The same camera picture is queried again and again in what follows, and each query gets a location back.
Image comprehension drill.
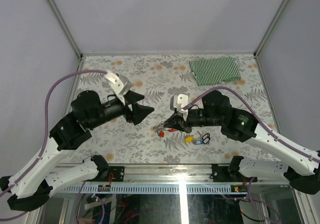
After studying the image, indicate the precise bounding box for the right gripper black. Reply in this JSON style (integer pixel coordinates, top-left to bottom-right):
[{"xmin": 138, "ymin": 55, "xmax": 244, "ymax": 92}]
[{"xmin": 163, "ymin": 108, "xmax": 223, "ymax": 133}]

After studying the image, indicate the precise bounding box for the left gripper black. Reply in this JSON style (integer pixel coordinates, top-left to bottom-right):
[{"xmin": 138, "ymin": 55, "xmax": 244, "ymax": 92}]
[{"xmin": 88, "ymin": 91, "xmax": 156, "ymax": 130}]

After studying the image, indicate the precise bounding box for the metal key holder red handle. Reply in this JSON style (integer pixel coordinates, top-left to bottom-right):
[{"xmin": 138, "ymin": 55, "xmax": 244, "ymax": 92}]
[{"xmin": 152, "ymin": 122, "xmax": 167, "ymax": 138}]

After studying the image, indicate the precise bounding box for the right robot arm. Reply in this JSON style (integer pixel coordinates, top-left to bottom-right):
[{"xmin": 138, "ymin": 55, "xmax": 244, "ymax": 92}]
[{"xmin": 164, "ymin": 90, "xmax": 320, "ymax": 195}]

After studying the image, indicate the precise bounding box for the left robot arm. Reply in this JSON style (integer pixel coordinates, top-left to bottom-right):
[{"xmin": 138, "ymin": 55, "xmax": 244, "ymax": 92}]
[{"xmin": 0, "ymin": 91, "xmax": 154, "ymax": 211}]

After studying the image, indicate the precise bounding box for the yellow key tag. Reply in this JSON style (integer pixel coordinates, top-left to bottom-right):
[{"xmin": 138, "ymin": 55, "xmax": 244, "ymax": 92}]
[{"xmin": 184, "ymin": 136, "xmax": 194, "ymax": 143}]

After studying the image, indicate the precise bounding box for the blue key tag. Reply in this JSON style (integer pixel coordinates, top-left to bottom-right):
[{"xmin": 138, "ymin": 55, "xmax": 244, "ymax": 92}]
[{"xmin": 195, "ymin": 140, "xmax": 203, "ymax": 145}]

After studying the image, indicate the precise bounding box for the black key tag upper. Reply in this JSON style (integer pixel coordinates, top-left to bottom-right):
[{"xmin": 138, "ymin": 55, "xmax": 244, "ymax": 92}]
[{"xmin": 202, "ymin": 133, "xmax": 210, "ymax": 140}]

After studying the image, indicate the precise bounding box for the black key tag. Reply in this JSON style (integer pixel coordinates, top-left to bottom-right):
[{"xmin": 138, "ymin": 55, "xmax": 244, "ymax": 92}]
[
  {"xmin": 201, "ymin": 137, "xmax": 211, "ymax": 144},
  {"xmin": 202, "ymin": 133, "xmax": 210, "ymax": 140}
]

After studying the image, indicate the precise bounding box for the black key tag lower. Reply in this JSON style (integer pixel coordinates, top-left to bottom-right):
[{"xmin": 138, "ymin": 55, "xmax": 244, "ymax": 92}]
[{"xmin": 201, "ymin": 137, "xmax": 211, "ymax": 144}]

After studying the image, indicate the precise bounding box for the green white striped cloth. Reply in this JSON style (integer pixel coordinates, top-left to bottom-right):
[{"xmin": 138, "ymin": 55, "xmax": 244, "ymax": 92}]
[{"xmin": 189, "ymin": 57, "xmax": 241, "ymax": 86}]

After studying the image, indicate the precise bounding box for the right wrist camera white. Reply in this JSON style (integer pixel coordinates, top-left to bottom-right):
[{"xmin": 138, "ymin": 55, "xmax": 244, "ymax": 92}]
[{"xmin": 170, "ymin": 94, "xmax": 189, "ymax": 115}]

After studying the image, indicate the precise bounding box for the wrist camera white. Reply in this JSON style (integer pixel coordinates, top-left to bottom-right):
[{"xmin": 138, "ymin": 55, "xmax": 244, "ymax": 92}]
[
  {"xmin": 170, "ymin": 94, "xmax": 189, "ymax": 115},
  {"xmin": 104, "ymin": 70, "xmax": 132, "ymax": 105}
]

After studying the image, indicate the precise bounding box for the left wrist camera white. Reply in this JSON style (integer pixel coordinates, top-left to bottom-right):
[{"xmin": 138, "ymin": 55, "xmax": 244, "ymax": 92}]
[{"xmin": 104, "ymin": 70, "xmax": 132, "ymax": 105}]

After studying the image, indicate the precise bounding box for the aluminium front rail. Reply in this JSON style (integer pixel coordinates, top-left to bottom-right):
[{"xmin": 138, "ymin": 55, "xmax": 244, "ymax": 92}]
[{"xmin": 110, "ymin": 164, "xmax": 213, "ymax": 184}]

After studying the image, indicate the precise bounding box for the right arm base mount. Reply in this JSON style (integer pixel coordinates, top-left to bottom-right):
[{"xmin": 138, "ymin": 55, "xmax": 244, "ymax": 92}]
[{"xmin": 210, "ymin": 156, "xmax": 243, "ymax": 182}]

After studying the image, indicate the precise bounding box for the white slotted cable duct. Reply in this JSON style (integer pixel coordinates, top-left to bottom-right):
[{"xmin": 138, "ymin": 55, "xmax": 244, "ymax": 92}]
[{"xmin": 61, "ymin": 183, "xmax": 247, "ymax": 195}]

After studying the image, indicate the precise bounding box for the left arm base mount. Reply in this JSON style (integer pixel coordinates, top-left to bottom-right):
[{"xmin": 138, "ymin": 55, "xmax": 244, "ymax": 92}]
[{"xmin": 100, "ymin": 166, "xmax": 125, "ymax": 183}]

